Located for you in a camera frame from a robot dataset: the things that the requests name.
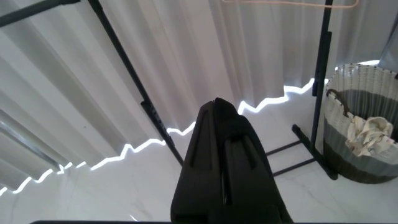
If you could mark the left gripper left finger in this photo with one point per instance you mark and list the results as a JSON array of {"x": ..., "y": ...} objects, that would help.
[{"x": 202, "y": 186}]

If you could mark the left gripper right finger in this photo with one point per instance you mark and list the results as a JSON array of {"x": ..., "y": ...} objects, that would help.
[{"x": 248, "y": 186}]

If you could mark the cream printed garment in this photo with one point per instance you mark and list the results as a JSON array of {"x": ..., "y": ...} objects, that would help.
[{"x": 370, "y": 133}]

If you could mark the white laundry basket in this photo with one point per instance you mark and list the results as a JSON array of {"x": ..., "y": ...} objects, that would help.
[{"x": 342, "y": 81}]

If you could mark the black clothes rack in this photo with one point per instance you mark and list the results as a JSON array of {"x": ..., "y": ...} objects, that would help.
[{"x": 322, "y": 62}]

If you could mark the pink clothes hanger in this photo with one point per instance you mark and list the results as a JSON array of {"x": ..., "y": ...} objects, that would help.
[{"x": 295, "y": 3}]

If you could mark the white curtain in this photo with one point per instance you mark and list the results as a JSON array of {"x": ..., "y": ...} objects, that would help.
[{"x": 77, "y": 77}]

